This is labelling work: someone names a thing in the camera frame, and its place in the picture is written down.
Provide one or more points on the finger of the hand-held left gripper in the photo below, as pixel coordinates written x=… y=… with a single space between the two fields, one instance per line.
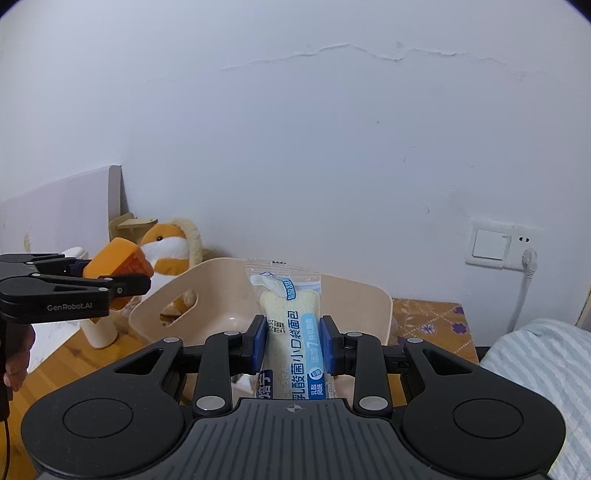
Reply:
x=76 y=266
x=134 y=284

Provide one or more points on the white bread packet blue label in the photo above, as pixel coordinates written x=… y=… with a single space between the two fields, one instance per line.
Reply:
x=288 y=318

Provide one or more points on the white wall switch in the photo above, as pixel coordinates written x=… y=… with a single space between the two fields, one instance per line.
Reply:
x=488 y=242

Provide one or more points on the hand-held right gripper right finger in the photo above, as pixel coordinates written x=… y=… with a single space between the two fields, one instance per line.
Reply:
x=327 y=344

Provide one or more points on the wooden stand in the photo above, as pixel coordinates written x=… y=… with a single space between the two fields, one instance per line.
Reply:
x=131 y=224

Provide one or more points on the person's left hand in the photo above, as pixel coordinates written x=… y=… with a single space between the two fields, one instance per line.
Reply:
x=21 y=350

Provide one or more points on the white thermos bottle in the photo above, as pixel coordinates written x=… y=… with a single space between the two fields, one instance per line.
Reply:
x=99 y=332

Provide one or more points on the beige headboard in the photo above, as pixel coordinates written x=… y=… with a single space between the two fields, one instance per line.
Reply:
x=585 y=307

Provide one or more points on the white wall socket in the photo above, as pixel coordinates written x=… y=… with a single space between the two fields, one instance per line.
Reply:
x=524 y=237

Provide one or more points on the striped light blue blanket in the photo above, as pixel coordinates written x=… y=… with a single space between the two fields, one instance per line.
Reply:
x=545 y=364

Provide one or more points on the orange snack packet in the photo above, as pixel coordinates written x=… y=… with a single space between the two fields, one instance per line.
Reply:
x=117 y=258

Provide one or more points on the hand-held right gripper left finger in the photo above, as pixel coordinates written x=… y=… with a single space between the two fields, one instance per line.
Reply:
x=259 y=344

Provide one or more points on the lilac board panel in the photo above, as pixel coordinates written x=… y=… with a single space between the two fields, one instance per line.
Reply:
x=55 y=207

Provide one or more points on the orange white plush toy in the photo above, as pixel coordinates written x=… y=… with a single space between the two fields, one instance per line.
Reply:
x=166 y=249

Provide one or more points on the purple flower patterned cloth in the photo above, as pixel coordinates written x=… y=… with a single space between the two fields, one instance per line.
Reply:
x=434 y=323

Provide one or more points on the beige plastic container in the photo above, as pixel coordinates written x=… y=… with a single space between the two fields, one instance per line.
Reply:
x=355 y=304

